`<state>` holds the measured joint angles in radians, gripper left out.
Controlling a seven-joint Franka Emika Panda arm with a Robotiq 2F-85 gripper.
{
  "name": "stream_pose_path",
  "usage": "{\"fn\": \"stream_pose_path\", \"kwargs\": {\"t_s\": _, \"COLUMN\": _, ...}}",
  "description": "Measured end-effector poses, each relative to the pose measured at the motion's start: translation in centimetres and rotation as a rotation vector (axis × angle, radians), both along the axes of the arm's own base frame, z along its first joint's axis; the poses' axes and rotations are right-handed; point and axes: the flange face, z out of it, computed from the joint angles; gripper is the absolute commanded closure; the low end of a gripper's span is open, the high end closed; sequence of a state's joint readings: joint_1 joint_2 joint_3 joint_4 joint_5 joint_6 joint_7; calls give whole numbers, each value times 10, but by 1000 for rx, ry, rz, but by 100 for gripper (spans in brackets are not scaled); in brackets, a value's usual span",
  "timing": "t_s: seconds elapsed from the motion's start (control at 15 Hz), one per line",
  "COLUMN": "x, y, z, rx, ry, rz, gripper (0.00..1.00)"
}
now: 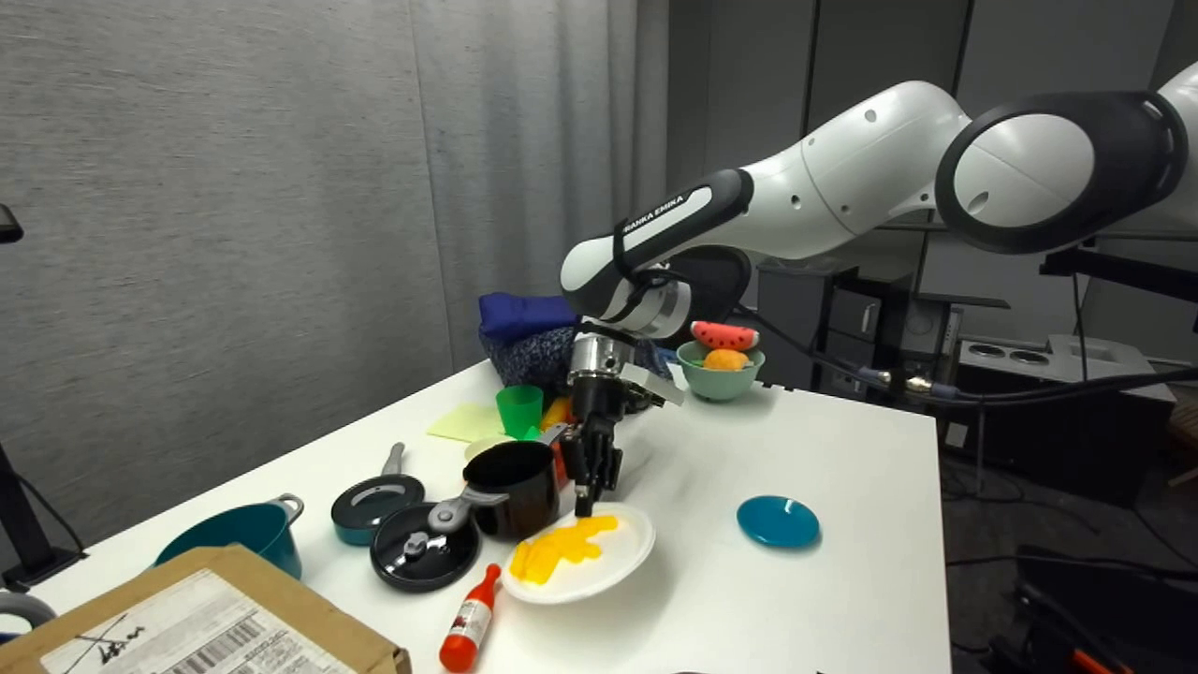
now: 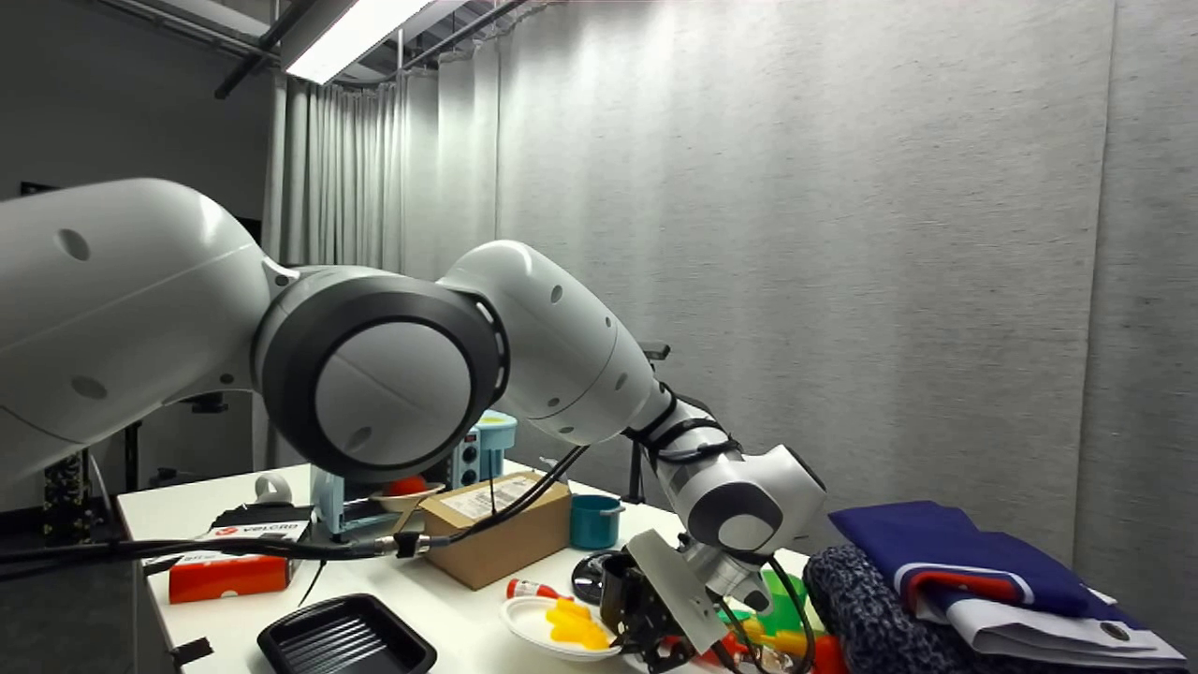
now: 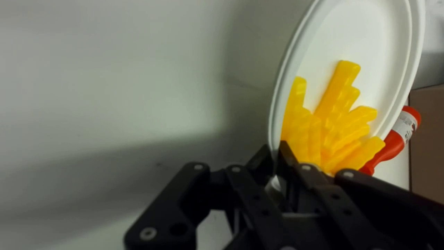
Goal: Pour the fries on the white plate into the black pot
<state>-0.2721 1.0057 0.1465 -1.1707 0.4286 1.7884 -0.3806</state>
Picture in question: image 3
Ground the white round plate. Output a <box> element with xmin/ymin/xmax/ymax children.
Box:
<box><xmin>268</xmin><ymin>0</ymin><xmax>428</xmax><ymax>161</ymax></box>

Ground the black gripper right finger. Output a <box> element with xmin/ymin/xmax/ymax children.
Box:
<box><xmin>277</xmin><ymin>140</ymin><xmax>444</xmax><ymax>250</ymax></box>

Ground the yellow crinkle toy fry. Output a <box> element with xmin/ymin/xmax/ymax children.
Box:
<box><xmin>346</xmin><ymin>104</ymin><xmax>381</xmax><ymax>128</ymax></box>
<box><xmin>343</xmin><ymin>85</ymin><xmax>363</xmax><ymax>113</ymax></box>
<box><xmin>331</xmin><ymin>122</ymin><xmax>374</xmax><ymax>150</ymax></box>
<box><xmin>345</xmin><ymin>135</ymin><xmax>388</xmax><ymax>172</ymax></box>
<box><xmin>282</xmin><ymin>75</ymin><xmax>308</xmax><ymax>143</ymax></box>
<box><xmin>314</xmin><ymin>60</ymin><xmax>363</xmax><ymax>120</ymax></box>
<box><xmin>282</xmin><ymin>109</ymin><xmax>317</xmax><ymax>164</ymax></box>
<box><xmin>311</xmin><ymin>115</ymin><xmax>338</xmax><ymax>175</ymax></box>

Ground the red toy ketchup bottle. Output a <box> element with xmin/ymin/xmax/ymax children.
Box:
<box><xmin>360</xmin><ymin>104</ymin><xmax>424</xmax><ymax>178</ymax></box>

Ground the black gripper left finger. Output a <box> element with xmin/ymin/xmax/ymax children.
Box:
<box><xmin>124</xmin><ymin>143</ymin><xmax>289</xmax><ymax>250</ymax></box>

